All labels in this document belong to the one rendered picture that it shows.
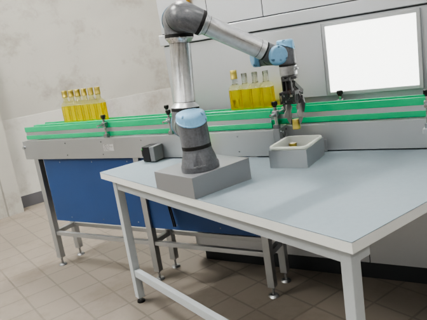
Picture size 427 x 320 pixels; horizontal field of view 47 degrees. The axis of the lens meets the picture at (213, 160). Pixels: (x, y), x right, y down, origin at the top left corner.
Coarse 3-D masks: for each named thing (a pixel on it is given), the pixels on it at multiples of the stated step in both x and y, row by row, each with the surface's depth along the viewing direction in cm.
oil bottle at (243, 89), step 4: (240, 84) 241; (244, 84) 239; (248, 84) 239; (240, 88) 240; (244, 88) 239; (248, 88) 239; (240, 92) 240; (244, 92) 239; (248, 92) 239; (240, 96) 241; (244, 96) 240; (248, 96) 239; (240, 100) 242; (244, 100) 241; (248, 100) 240; (240, 104) 243; (244, 104) 241; (248, 104) 240; (244, 108) 242; (248, 108) 241
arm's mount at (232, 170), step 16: (224, 160) 198; (240, 160) 192; (160, 176) 198; (176, 176) 188; (192, 176) 182; (208, 176) 183; (224, 176) 188; (240, 176) 193; (176, 192) 191; (192, 192) 181; (208, 192) 184
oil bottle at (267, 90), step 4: (260, 84) 235; (264, 84) 233; (268, 84) 233; (272, 84) 235; (260, 88) 235; (264, 88) 234; (268, 88) 233; (272, 88) 235; (260, 92) 236; (264, 92) 234; (268, 92) 233; (272, 92) 235; (264, 96) 235; (268, 96) 234; (272, 96) 235; (264, 100) 235; (268, 100) 234; (272, 100) 235; (264, 104) 236; (268, 104) 235
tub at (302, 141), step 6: (288, 138) 223; (294, 138) 222; (300, 138) 221; (306, 138) 219; (312, 138) 218; (318, 138) 210; (276, 144) 212; (282, 144) 217; (288, 144) 223; (300, 144) 221; (306, 144) 220; (312, 144) 206
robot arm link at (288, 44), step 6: (276, 42) 204; (282, 42) 201; (288, 42) 201; (288, 48) 202; (294, 48) 203; (288, 54) 202; (294, 54) 203; (288, 60) 203; (294, 60) 204; (282, 66) 204
